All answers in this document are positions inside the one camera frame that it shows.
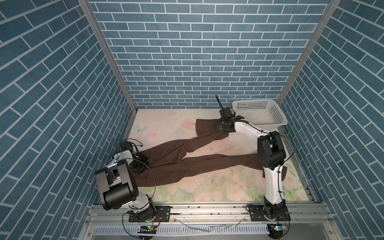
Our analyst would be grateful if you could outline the aluminium front mounting rail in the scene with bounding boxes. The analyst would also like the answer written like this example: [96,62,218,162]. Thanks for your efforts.
[86,202,333,226]

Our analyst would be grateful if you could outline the brown trousers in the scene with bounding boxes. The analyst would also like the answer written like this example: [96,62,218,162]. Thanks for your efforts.
[133,118,288,187]

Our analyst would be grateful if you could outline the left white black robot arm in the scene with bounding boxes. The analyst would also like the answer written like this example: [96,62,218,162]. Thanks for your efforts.
[95,139,157,223]

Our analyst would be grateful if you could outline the right green circuit board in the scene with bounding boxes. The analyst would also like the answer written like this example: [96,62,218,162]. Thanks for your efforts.
[267,224,288,234]

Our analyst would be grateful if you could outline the left green circuit board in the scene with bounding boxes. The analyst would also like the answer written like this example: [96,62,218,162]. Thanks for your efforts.
[138,226,158,235]

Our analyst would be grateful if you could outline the right aluminium corner post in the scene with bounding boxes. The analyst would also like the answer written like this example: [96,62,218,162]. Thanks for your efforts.
[277,0,341,105]

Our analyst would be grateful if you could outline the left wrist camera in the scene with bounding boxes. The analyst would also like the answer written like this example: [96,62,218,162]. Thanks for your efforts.
[119,140,134,152]

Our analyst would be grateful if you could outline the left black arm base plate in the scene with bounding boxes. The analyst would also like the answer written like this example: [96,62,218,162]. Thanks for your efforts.
[129,206,171,223]

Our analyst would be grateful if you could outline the white slotted cable duct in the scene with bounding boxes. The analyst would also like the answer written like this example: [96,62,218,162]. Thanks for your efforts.
[93,224,270,237]

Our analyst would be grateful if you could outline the white plastic perforated basket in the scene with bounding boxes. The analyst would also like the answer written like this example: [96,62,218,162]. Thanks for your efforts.
[232,99,288,128]

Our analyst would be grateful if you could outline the green circuit board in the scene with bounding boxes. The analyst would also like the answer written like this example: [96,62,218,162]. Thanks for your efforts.
[267,224,288,234]
[138,226,158,235]

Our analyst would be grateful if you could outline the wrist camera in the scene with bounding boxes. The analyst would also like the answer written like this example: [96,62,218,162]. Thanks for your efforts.
[220,108,236,118]
[119,140,134,152]

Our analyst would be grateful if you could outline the aluminium corner post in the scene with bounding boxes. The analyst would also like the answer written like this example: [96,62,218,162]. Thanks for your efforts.
[277,0,341,105]
[78,0,138,115]

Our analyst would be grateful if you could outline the left aluminium corner post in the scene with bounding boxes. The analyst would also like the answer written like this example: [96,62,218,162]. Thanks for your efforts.
[78,0,138,115]

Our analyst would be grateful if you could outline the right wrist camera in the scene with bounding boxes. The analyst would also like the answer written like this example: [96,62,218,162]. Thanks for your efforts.
[220,108,236,118]

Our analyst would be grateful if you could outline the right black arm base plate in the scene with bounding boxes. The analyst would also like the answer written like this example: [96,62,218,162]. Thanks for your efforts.
[245,205,291,222]

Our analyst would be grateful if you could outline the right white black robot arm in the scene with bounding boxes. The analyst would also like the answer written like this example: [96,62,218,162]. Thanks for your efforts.
[218,114,291,221]

